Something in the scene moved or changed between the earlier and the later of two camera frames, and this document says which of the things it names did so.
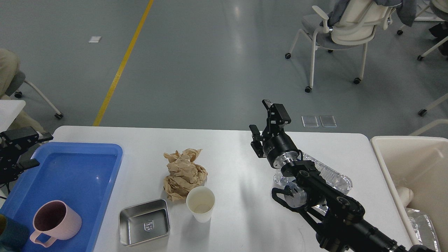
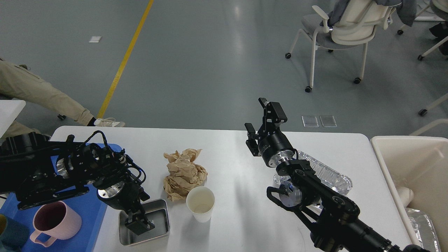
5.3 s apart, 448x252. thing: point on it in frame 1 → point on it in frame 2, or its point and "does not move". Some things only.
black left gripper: (13, 142) → (126, 196)
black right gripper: (280, 148) does not move
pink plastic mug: (55, 218) does not move
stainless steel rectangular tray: (144, 222) does not move
